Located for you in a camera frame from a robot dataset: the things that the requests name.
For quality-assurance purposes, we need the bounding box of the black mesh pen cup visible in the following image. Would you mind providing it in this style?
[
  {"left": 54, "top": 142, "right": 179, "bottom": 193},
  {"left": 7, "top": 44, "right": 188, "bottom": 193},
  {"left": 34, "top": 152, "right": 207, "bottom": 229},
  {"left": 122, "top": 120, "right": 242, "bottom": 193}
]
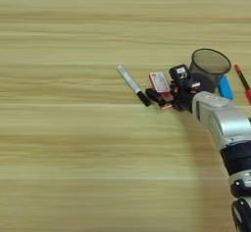
[{"left": 188, "top": 48, "right": 232, "bottom": 94}]

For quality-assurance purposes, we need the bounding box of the red marker pen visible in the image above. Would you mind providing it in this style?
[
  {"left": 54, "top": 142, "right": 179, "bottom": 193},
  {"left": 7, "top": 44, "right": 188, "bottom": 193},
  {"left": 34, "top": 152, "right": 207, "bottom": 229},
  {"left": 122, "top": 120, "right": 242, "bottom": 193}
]
[{"left": 233, "top": 64, "right": 251, "bottom": 106}]

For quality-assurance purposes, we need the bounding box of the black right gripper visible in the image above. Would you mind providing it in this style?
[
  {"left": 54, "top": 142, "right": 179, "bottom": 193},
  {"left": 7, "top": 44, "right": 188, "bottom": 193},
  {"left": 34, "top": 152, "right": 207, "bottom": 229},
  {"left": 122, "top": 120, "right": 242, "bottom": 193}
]
[{"left": 145, "top": 80, "right": 202, "bottom": 114}]

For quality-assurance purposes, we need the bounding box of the red and white card box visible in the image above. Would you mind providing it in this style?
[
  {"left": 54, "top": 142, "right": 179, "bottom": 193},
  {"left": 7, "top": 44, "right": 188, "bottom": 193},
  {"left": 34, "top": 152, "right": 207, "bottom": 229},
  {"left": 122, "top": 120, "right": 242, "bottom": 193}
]
[{"left": 148, "top": 71, "right": 175, "bottom": 111}]

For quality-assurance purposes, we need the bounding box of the silver marker with black cap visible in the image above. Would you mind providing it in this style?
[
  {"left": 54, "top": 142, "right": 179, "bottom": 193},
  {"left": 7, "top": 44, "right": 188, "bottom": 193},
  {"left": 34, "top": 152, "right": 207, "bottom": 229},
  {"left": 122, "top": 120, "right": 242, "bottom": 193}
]
[{"left": 117, "top": 65, "right": 152, "bottom": 108}]

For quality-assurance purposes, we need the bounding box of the blue eraser block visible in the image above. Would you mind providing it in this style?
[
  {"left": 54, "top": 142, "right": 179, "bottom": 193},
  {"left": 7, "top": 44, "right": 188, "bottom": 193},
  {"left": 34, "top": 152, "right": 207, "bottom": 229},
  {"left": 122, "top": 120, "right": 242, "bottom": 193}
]
[{"left": 218, "top": 74, "right": 235, "bottom": 101}]

